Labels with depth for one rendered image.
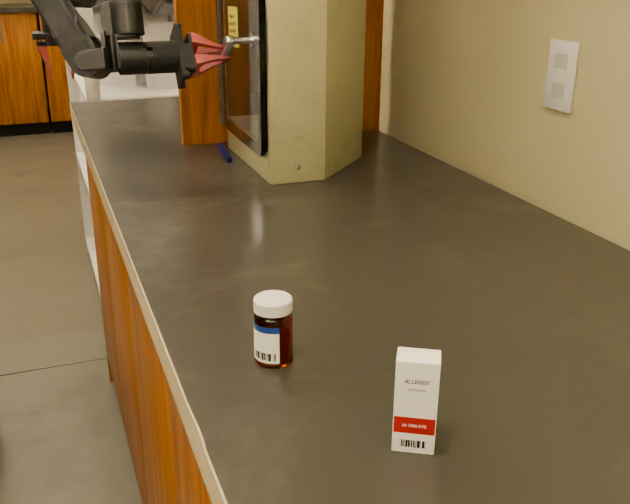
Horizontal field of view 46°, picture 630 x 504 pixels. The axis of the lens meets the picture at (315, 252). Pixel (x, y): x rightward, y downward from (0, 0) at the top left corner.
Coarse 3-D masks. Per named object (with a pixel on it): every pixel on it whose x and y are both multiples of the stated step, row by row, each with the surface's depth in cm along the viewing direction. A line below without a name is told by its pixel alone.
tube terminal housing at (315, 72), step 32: (288, 0) 130; (320, 0) 132; (352, 0) 143; (288, 32) 132; (320, 32) 134; (352, 32) 146; (288, 64) 134; (320, 64) 136; (352, 64) 148; (288, 96) 136; (320, 96) 138; (352, 96) 151; (288, 128) 138; (320, 128) 141; (352, 128) 154; (256, 160) 148; (288, 160) 140; (320, 160) 143; (352, 160) 157
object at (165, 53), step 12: (180, 24) 134; (180, 36) 135; (156, 48) 133; (168, 48) 133; (180, 48) 134; (156, 60) 133; (168, 60) 133; (180, 60) 133; (156, 72) 135; (168, 72) 136; (180, 72) 135; (180, 84) 137
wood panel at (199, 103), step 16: (176, 0) 159; (192, 0) 160; (208, 0) 161; (368, 0) 174; (176, 16) 160; (192, 16) 161; (208, 16) 162; (368, 16) 175; (192, 32) 162; (208, 32) 163; (368, 32) 176; (368, 48) 178; (368, 64) 179; (192, 80) 166; (208, 80) 167; (368, 80) 181; (192, 96) 167; (208, 96) 168; (368, 96) 182; (192, 112) 168; (208, 112) 170; (368, 112) 184; (192, 128) 170; (208, 128) 171; (224, 128) 172; (368, 128) 185; (192, 144) 171
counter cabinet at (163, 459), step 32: (96, 192) 199; (96, 224) 216; (96, 256) 237; (128, 288) 146; (128, 320) 155; (128, 352) 165; (128, 384) 177; (160, 384) 115; (128, 416) 190; (160, 416) 121; (160, 448) 127; (160, 480) 134; (192, 480) 95
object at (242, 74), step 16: (224, 0) 151; (240, 0) 140; (256, 0) 130; (224, 16) 153; (240, 16) 141; (256, 16) 131; (224, 32) 154; (240, 32) 143; (256, 32) 132; (240, 48) 144; (256, 48) 134; (224, 64) 158; (240, 64) 145; (256, 64) 135; (224, 80) 160; (240, 80) 147; (256, 80) 136; (224, 96) 161; (240, 96) 148; (256, 96) 137; (224, 112) 163; (240, 112) 150; (256, 112) 139; (240, 128) 152; (256, 128) 140; (256, 144) 141
